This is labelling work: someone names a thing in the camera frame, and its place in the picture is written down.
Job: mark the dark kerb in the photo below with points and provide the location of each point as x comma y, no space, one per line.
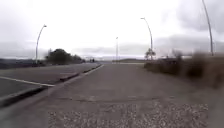
20,95

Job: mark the brown hedge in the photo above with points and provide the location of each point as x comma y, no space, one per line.
193,68

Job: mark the small bare tree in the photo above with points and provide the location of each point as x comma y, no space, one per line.
150,53

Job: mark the clump of dark trees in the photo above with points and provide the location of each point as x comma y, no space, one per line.
60,56

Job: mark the grey asphalt path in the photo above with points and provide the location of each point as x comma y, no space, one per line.
126,83

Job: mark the straight street lamp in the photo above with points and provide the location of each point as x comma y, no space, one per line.
117,50

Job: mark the curved street lamp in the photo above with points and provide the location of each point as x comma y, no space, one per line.
209,33
151,40
37,43

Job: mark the grey asphalt parking area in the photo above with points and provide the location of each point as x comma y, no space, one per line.
40,73

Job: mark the white painted line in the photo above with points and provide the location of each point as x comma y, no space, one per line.
26,81

